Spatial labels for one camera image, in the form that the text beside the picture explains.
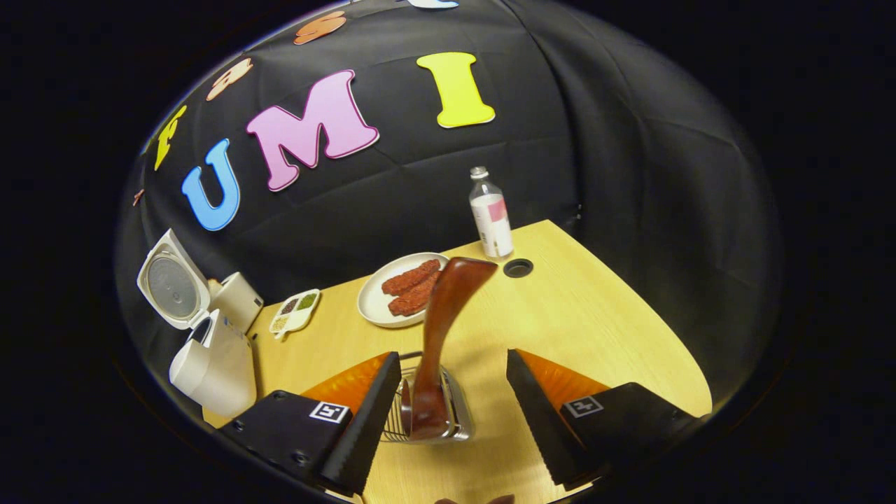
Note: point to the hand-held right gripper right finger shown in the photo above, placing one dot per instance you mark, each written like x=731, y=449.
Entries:
x=542, y=427

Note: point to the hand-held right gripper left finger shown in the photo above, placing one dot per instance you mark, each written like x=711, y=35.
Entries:
x=364, y=434

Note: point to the brown wooden spoon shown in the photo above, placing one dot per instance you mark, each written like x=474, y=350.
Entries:
x=455, y=301

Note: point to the white rice cooker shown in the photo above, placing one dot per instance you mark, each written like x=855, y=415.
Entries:
x=224, y=371

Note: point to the white round plate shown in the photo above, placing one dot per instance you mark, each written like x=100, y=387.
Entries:
x=371, y=301

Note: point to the white divided dish of beans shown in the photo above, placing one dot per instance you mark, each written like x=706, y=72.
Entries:
x=295, y=313

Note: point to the red meat piece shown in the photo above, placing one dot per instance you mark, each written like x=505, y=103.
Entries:
x=413, y=299
x=409, y=278

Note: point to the white toaster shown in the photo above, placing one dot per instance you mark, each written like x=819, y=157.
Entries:
x=238, y=301

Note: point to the clear bottle with pink label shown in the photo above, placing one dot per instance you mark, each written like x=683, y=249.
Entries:
x=492, y=224

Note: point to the black backdrop cloth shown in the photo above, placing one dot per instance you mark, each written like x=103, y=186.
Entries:
x=420, y=189

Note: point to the pink cloth clip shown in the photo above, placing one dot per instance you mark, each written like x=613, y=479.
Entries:
x=138, y=197

